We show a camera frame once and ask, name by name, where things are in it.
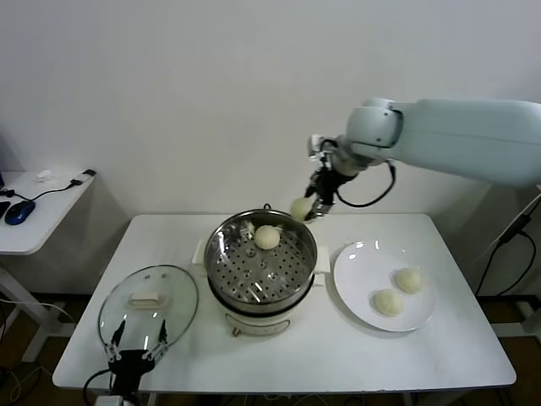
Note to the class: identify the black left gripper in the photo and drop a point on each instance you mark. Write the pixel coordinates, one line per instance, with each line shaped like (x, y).
(129, 364)

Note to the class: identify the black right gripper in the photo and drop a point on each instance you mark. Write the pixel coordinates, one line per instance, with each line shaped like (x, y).
(327, 184)

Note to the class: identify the white steamed baozi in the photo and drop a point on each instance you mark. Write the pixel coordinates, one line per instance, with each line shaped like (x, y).
(388, 302)
(408, 280)
(300, 208)
(266, 237)

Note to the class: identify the stainless steel steamer basket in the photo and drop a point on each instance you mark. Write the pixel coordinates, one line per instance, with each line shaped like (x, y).
(262, 270)

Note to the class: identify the white round plate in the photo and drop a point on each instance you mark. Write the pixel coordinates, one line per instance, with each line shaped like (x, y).
(359, 275)

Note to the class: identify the white electric cooker pot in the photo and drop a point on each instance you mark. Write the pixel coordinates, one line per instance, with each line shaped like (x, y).
(258, 325)

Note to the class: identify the white side desk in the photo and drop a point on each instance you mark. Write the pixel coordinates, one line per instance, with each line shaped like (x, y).
(42, 224)

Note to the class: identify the small black adapter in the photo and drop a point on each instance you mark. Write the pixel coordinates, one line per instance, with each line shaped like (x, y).
(88, 173)

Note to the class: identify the blue computer mouse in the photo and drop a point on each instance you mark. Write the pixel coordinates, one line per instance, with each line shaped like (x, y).
(19, 212)

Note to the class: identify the flat black desk device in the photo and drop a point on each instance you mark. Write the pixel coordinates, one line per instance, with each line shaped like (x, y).
(2, 208)

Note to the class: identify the small white desk object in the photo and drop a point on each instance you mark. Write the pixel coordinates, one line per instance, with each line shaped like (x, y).
(43, 175)

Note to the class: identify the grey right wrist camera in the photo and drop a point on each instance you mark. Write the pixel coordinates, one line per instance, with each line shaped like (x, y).
(317, 146)

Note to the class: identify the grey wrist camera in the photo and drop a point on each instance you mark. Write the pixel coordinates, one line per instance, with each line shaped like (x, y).
(317, 146)
(107, 400)

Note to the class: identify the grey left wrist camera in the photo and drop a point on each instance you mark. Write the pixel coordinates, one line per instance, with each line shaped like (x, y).
(107, 400)

